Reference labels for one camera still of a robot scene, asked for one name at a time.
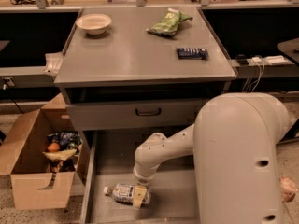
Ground orange fruit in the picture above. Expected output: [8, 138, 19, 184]
[47, 142, 60, 152]

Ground green chip bag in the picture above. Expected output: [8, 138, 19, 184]
[147, 8, 193, 36]

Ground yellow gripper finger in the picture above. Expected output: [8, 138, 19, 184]
[133, 185, 147, 209]

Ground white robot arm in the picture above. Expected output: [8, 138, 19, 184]
[134, 92, 292, 224]

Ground open grey drawer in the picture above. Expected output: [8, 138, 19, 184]
[82, 128, 200, 224]

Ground black power adapter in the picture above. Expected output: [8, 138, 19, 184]
[235, 54, 249, 65]

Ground closed drawer with black handle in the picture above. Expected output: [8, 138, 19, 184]
[66, 98, 206, 131]

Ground white cables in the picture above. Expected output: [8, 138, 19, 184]
[242, 57, 265, 93]

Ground white ceramic bowl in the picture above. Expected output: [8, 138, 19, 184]
[76, 14, 112, 35]

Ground white power strip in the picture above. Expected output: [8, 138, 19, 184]
[264, 55, 289, 66]

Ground clear plastic water bottle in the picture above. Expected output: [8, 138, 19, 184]
[103, 183, 151, 204]

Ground grey drawer cabinet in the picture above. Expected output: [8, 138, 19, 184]
[55, 6, 236, 145]

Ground white bracket on rail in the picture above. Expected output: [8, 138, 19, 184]
[44, 52, 64, 77]

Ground cardboard box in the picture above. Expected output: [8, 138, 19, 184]
[0, 95, 89, 210]

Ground clear bottle on floor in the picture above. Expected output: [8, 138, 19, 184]
[280, 176, 298, 203]

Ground blue snack packet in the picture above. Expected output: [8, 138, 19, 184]
[177, 48, 209, 60]

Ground blue snack bags in box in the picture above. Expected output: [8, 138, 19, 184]
[47, 132, 81, 151]

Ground black metal stand base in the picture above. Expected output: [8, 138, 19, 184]
[279, 119, 299, 144]

